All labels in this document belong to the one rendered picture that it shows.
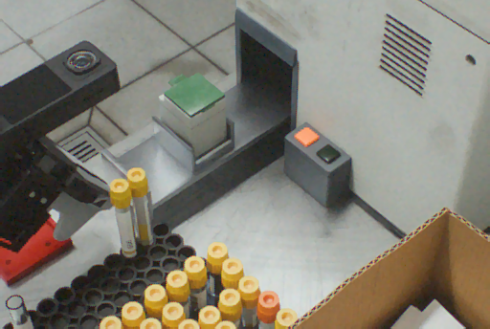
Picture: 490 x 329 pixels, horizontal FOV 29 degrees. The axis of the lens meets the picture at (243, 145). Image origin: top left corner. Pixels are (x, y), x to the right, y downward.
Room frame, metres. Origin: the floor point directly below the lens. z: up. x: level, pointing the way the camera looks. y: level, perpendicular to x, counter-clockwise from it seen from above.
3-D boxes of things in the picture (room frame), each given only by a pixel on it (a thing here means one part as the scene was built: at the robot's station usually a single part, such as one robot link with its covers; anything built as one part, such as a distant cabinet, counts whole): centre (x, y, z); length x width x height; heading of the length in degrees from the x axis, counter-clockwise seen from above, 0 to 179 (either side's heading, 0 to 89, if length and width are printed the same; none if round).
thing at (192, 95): (0.59, 0.04, 0.98); 0.05 x 0.04 x 0.01; 40
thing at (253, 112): (0.61, 0.03, 0.92); 0.21 x 0.07 x 0.05; 131
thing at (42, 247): (0.51, 0.20, 0.88); 0.07 x 0.07 x 0.01; 41
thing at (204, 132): (0.59, 0.04, 0.95); 0.05 x 0.04 x 0.06; 40
